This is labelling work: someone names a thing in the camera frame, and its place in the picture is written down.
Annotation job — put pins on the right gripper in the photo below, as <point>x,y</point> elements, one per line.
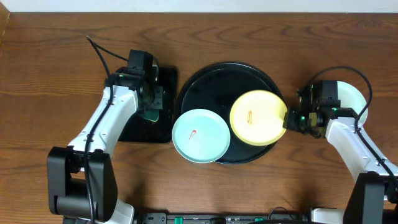
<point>289,121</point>

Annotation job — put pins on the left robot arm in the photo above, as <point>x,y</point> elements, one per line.
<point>81,182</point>

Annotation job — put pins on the rectangular black tray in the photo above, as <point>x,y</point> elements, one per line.
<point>138,129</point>

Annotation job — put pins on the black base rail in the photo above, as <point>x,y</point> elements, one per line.
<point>163,218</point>

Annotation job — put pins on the round black tray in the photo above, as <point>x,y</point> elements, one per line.
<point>215,88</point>

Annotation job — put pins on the mint plate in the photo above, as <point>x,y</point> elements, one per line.
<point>201,136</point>
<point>350,97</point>

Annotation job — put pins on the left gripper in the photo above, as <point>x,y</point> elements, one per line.
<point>157,101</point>

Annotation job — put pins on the yellow plate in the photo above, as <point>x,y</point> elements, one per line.
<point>257,118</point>

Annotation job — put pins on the green yellow sponge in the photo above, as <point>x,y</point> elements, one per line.
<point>150,115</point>

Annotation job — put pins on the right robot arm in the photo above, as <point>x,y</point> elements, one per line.
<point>334,113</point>

